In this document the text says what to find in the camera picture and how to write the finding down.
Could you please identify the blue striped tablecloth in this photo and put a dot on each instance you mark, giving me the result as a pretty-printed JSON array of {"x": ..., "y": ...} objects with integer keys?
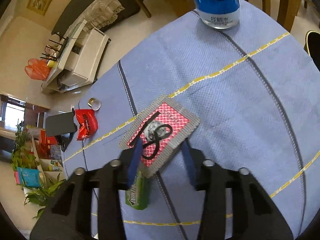
[{"x": 253, "y": 87}]

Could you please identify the red snack wrapper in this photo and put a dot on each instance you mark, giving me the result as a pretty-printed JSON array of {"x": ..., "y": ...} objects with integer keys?
[{"x": 88, "y": 124}]

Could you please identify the blue lid cream jar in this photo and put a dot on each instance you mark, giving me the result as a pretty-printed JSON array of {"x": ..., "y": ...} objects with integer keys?
[{"x": 219, "y": 14}]

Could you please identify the black wifi router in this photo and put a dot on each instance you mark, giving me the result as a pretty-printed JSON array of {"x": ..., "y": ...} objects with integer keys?
[{"x": 53, "y": 50}]

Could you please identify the green white medicine box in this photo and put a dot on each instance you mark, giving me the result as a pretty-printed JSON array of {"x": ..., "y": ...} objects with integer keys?
[{"x": 137, "y": 196}]

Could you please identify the yellow mug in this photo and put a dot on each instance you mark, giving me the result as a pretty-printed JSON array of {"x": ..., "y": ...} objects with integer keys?
[{"x": 51, "y": 63}]

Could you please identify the black gold trash bin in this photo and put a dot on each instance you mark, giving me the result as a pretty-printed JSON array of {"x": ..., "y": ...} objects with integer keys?
[{"x": 312, "y": 46}]

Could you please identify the white lace sofa cover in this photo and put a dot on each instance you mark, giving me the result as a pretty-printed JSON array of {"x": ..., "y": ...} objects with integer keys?
[{"x": 97, "y": 15}]

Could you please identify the red silver foil packet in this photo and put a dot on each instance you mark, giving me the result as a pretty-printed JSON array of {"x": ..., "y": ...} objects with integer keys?
[{"x": 161, "y": 128}]

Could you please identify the orange plastic bag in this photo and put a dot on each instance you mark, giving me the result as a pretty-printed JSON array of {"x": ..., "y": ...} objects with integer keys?
[{"x": 37, "y": 69}]

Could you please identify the white paper cup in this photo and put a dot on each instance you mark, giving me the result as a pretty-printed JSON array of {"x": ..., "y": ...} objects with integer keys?
[{"x": 94, "y": 103}]

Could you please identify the dark grey sofa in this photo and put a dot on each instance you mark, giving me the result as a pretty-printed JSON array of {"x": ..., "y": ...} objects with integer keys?
[{"x": 76, "y": 7}]

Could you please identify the white coffee table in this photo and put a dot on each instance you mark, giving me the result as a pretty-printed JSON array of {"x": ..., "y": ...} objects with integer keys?
[{"x": 79, "y": 61}]

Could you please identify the green potted plant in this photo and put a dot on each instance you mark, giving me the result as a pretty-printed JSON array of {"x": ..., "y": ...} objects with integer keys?
[{"x": 35, "y": 171}]

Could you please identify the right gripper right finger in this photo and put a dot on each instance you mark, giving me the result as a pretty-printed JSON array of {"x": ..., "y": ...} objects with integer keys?
[{"x": 254, "y": 214}]

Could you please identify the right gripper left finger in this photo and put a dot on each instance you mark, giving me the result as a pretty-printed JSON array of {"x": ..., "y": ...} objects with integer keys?
[{"x": 68, "y": 214}]

